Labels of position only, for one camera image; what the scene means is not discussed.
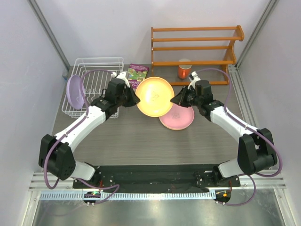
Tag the orange wooden shelf rack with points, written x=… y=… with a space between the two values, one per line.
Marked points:
x=228 y=59

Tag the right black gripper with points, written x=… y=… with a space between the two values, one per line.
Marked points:
x=180 y=99

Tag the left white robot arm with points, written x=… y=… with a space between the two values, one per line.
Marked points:
x=56 y=152

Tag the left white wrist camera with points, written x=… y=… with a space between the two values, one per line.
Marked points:
x=122 y=76

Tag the white wire dish rack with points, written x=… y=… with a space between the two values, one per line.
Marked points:
x=95 y=73

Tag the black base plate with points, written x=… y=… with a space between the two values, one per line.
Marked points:
x=162 y=179

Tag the pink plate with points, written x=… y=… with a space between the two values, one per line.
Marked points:
x=178 y=113

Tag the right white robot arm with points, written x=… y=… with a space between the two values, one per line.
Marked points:
x=255 y=146

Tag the purple paperback book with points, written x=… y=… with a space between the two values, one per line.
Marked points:
x=136 y=74

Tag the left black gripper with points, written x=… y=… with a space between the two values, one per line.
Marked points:
x=134 y=99

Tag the yellow plate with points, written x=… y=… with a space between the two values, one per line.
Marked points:
x=175 y=125
x=155 y=96

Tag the white slotted cable duct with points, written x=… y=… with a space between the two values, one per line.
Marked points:
x=89 y=195

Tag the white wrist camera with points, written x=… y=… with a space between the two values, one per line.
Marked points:
x=122 y=76
x=193 y=77

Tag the lilac plate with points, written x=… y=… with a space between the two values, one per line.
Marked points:
x=73 y=92

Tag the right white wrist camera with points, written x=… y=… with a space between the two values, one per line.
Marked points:
x=193 y=77

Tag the orange mug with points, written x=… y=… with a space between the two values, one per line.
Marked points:
x=184 y=71

